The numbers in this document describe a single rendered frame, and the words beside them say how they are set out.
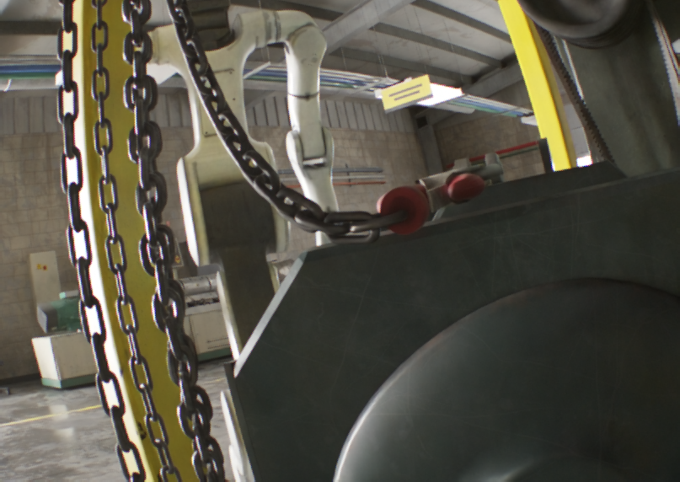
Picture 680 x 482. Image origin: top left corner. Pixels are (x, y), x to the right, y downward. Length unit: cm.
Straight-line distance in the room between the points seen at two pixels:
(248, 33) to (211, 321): 735
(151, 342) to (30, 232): 915
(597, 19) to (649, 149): 28
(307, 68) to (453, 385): 125
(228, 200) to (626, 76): 88
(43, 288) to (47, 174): 187
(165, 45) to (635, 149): 105
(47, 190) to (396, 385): 992
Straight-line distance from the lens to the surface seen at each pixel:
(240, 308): 132
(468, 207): 63
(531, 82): 229
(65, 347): 754
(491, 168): 62
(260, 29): 150
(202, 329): 858
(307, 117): 162
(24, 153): 1026
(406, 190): 37
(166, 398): 88
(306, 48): 153
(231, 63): 146
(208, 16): 160
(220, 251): 135
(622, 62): 131
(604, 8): 120
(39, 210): 1012
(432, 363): 40
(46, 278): 975
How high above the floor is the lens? 82
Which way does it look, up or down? 3 degrees up
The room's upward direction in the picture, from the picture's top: 11 degrees counter-clockwise
